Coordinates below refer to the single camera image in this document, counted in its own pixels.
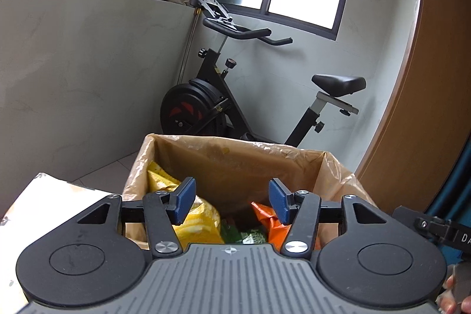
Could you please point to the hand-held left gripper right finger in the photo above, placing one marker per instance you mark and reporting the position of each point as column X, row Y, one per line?
column 279, row 200

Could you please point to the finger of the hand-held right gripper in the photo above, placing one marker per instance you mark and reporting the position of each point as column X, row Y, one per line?
column 423, row 224

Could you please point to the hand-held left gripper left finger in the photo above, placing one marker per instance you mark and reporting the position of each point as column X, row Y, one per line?
column 184, row 200

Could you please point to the yellow snack packet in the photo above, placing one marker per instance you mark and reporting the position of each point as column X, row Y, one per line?
column 198, row 216

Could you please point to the orange snack packet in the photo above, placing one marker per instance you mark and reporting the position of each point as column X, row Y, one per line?
column 274, row 225

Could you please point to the cardboard box with plastic liner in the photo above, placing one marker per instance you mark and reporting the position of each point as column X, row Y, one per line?
column 235, row 163

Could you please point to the person's right hand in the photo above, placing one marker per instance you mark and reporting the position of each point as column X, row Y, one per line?
column 450, row 303

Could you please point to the green snack packet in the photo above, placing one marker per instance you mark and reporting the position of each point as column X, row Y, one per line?
column 254, row 236

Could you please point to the black exercise bike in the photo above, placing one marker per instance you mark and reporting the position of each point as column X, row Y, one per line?
column 206, row 104

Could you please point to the metal pole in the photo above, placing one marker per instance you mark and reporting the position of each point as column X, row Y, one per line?
column 187, row 45

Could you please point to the wooden door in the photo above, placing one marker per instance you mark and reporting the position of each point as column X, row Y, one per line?
column 434, row 60

